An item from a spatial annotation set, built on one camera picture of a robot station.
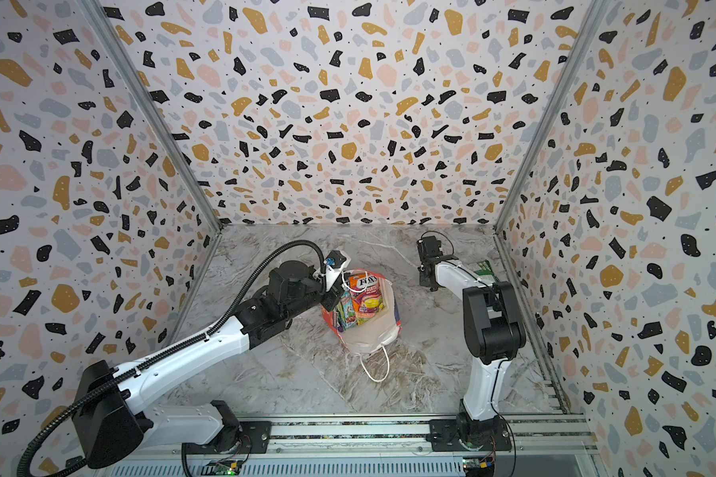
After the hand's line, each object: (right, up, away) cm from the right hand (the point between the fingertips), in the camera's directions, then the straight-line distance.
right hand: (438, 276), depth 100 cm
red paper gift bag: (-21, -15, -17) cm, 30 cm away
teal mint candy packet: (-29, -9, -12) cm, 33 cm away
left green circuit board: (-57, -43, -30) cm, 77 cm away
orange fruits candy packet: (-24, -6, -8) cm, 26 cm away
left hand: (-27, +3, -26) cm, 38 cm away
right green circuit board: (+4, -44, -28) cm, 52 cm away
